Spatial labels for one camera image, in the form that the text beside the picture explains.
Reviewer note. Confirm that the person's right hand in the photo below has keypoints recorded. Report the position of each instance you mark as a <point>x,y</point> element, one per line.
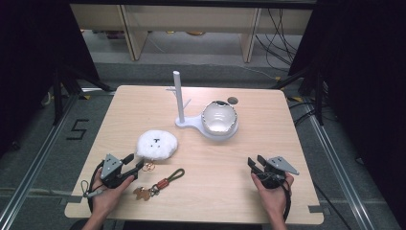
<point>273,198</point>

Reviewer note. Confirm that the person's left hand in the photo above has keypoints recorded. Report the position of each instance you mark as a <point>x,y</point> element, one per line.
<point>107,198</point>

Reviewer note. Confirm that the white bowl with gold rim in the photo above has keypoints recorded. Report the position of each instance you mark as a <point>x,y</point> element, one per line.
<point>219,118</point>

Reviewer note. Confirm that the white key holder stand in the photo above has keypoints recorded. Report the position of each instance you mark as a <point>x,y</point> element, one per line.
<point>180,102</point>

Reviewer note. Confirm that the dark curtain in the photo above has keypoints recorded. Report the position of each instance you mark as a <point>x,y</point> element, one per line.
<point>364,80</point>
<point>35,64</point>

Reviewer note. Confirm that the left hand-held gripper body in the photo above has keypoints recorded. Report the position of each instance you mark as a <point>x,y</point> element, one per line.
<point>110,166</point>

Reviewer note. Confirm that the aluminium floor rail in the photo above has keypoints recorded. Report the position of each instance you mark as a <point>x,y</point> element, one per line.
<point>35,166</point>
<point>338,172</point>

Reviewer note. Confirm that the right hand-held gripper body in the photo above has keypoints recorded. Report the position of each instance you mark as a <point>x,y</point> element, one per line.
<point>277,169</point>

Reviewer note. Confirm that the dark round table disc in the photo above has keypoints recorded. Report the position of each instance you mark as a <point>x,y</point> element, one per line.
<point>232,100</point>

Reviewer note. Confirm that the light wooden cabinet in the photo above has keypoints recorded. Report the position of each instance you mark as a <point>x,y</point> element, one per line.
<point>191,19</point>

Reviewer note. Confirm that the black metal stand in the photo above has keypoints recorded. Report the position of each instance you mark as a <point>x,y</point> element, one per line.
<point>314,92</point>
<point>63,89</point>

